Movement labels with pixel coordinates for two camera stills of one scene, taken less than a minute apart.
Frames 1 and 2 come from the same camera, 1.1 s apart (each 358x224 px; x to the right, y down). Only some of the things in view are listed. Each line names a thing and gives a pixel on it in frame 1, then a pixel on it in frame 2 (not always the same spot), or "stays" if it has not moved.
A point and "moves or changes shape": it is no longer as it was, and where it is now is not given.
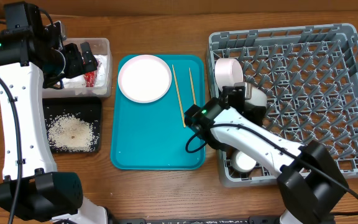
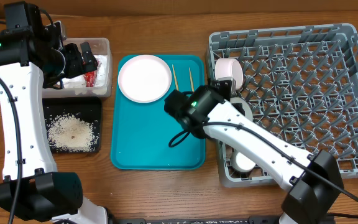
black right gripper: x=251 y=111 -> x=239 y=107
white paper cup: x=242 y=162 stays
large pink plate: x=144 y=78 stays
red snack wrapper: x=90 y=78 stays
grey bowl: x=258 y=98 moves or changes shape
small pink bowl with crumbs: x=227 y=71 stays
